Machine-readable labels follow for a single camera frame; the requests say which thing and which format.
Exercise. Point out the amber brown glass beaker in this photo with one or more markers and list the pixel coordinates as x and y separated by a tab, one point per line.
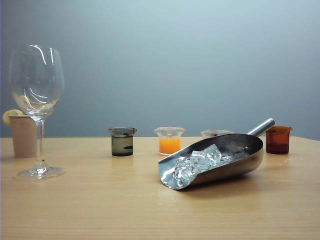
277	143

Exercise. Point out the clear ice cubes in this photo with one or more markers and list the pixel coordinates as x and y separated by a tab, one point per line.
200	161

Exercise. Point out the clear wine glass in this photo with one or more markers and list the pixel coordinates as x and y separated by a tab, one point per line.
40	140

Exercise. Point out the beige paper cup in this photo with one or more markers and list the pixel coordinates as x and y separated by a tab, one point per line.
23	137

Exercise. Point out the clear beaker with pale yellow liquid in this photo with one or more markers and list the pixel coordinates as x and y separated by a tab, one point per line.
212	133

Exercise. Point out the clear beaker with orange juice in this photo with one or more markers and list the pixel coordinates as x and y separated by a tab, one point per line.
170	146

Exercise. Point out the stainless steel ice scoop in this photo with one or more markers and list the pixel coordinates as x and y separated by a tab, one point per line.
225	172

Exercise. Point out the grey smoked glass beaker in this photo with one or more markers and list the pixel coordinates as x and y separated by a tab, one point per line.
122	146

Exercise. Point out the yellow lemon slice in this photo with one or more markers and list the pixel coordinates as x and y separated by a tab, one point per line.
7	117

